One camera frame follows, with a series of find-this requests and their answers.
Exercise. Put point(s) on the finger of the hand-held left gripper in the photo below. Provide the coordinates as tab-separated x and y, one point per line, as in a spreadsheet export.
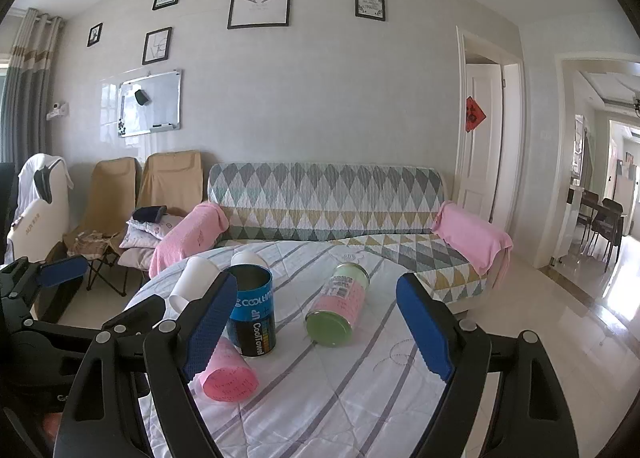
62	270
142	313

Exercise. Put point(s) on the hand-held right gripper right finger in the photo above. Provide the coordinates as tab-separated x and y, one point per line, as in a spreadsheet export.
425	333

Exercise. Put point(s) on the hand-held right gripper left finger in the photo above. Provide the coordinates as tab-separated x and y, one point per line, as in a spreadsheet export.
207	333

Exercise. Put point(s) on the white paper cup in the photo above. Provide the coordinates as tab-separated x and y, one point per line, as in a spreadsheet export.
250	256
195	280

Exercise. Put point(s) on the pink paper cup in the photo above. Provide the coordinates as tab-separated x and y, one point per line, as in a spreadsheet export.
230	375

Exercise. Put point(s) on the beige cloth bundle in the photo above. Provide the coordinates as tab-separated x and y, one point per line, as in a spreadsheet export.
90	244

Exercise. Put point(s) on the blue metal can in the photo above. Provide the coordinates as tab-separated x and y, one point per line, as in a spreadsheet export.
252	318

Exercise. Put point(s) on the white chair with cloth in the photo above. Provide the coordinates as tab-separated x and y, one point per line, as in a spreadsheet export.
42	223

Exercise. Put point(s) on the light patterned cushion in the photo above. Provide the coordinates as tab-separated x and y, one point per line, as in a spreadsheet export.
135	250

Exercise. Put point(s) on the pink towel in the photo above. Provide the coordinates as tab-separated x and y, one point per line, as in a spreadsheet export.
185	238
470	233

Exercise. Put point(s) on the pink patterned pillow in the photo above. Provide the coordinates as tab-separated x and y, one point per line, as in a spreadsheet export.
162	229

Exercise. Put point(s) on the tan folding chair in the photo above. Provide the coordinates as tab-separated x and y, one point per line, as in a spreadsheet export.
112	198
170	178

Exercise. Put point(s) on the green and pink can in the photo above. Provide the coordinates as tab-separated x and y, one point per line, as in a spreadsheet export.
340	303

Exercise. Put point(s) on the dark folded cloth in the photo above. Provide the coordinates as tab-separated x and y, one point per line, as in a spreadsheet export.
149	213

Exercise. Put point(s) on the striped white tablecloth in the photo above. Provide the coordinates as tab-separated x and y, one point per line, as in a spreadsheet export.
325	393

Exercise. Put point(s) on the diamond pattern sofa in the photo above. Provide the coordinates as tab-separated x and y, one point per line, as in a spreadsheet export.
325	198

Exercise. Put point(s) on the whiteboard marker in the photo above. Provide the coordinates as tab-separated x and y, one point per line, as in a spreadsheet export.
161	127

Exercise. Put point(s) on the white door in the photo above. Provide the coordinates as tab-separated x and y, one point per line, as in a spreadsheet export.
482	163

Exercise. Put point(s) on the grey striped curtain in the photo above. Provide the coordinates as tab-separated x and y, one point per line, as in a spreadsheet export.
30	88

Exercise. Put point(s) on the black whiteboard eraser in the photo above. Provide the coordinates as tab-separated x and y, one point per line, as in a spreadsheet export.
141	97

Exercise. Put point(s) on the dark dining chair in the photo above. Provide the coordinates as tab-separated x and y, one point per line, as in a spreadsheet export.
587	210
606	228

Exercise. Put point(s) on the red door decoration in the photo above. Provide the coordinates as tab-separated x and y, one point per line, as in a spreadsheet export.
475	114

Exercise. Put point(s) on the white wall camera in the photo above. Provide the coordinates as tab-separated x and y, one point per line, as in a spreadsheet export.
59	109

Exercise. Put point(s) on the wall whiteboard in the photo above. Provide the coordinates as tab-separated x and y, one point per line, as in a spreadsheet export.
160	103

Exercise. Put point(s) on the small black picture frame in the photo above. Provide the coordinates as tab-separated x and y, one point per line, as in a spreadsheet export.
94	34

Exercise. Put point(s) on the line drawing picture frame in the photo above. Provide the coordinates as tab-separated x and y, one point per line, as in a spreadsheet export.
157	46

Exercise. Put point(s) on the large antler picture frame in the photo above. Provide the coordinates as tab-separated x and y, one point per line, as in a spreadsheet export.
260	1

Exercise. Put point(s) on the wreath print picture frame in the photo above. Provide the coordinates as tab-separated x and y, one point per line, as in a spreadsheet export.
370	4

